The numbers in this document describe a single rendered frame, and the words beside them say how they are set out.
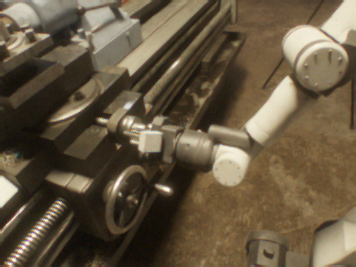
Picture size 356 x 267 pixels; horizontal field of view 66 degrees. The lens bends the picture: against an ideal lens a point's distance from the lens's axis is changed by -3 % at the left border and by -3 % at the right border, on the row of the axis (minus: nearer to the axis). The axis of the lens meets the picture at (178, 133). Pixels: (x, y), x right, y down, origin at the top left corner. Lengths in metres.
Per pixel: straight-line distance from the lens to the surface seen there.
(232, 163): 0.57
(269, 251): 1.26
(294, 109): 0.54
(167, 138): 0.65
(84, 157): 0.75
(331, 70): 0.49
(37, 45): 0.73
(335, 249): 0.79
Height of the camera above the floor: 1.37
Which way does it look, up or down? 42 degrees down
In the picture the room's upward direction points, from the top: 7 degrees counter-clockwise
